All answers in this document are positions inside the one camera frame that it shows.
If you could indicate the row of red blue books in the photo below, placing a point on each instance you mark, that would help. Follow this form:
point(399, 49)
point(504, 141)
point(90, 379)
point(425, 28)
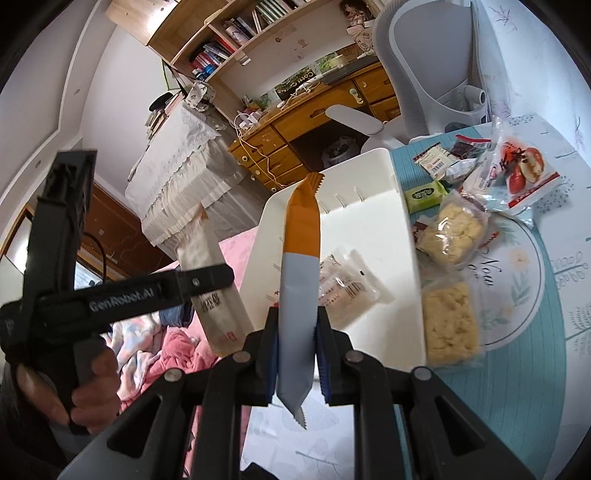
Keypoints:
point(210, 57)

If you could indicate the black lettered sign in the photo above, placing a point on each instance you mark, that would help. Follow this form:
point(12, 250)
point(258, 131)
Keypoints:
point(298, 83)

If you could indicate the table with white lace cloth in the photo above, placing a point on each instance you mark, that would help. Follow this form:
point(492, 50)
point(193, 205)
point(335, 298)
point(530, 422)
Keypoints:
point(180, 152)

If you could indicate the silver snack packet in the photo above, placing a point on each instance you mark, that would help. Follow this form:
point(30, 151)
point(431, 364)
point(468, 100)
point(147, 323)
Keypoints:
point(461, 170)

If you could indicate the green pastry packet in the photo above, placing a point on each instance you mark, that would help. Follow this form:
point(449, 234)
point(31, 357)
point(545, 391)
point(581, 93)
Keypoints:
point(425, 196)

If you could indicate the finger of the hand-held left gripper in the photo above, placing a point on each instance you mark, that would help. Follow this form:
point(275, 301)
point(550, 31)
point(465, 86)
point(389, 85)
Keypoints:
point(203, 281)

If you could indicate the white power strip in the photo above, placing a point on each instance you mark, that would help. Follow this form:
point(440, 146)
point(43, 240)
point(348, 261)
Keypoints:
point(249, 119)

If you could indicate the wooden bookshelf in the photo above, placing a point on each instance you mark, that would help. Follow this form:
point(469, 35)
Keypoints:
point(277, 41)

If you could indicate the trash bin with dark liner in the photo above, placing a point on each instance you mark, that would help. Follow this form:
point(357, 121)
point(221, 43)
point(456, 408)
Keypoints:
point(339, 152)

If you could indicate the white plastic tray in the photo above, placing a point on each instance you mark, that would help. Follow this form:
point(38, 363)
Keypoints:
point(369, 221)

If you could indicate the teal patterned tablecloth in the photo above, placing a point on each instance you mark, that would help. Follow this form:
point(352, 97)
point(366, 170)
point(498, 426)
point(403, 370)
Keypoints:
point(531, 369)

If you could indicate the white office chair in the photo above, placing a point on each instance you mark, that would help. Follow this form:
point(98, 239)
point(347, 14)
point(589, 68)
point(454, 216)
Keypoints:
point(406, 69)

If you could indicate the small dark red packet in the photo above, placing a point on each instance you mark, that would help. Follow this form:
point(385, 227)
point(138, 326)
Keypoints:
point(420, 233)

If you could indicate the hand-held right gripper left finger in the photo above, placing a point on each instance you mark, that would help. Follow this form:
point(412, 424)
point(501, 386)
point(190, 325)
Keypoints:
point(273, 364)

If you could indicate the white beige snack stick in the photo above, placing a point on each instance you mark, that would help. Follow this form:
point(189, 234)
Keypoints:
point(203, 249)

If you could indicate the yellow rice crisp packet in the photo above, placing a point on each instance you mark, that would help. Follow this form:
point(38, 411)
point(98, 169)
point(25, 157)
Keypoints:
point(455, 230)
point(450, 323)

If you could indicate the dark jerky packet red ends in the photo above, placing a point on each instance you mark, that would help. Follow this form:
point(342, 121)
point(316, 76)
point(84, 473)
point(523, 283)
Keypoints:
point(468, 148)

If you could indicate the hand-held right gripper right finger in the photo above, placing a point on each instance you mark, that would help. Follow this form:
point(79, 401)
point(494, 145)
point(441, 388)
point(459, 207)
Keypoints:
point(322, 364)

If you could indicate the orange and grey snack stick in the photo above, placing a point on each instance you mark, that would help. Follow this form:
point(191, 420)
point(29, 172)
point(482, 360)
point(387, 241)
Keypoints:
point(300, 277)

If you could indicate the floral pouch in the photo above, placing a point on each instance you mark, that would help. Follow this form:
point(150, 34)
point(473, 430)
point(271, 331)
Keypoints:
point(199, 94)

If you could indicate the pink blanket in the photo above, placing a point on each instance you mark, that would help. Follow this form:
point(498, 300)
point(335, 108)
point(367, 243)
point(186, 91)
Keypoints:
point(194, 355)

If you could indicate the wooden desk with drawers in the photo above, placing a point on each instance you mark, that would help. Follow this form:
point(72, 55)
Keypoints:
point(295, 120)

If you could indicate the brown wooden cabinet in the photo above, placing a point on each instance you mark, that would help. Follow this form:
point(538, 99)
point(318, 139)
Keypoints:
point(124, 226)

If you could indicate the white bag with red fruit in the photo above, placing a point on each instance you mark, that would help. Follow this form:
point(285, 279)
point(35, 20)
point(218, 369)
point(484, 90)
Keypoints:
point(521, 170)

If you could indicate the person's left hand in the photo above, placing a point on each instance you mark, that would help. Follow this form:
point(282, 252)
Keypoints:
point(104, 387)

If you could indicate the clear wrapped pastry packet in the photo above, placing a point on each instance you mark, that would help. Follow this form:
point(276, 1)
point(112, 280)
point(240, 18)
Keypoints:
point(351, 286)

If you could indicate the row of green books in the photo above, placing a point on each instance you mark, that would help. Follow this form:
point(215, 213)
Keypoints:
point(270, 10)

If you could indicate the black laptop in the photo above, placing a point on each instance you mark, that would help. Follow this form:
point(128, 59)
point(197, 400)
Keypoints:
point(348, 69)

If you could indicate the cream packet with red edge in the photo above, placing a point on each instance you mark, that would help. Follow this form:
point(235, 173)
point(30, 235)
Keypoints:
point(436, 161)

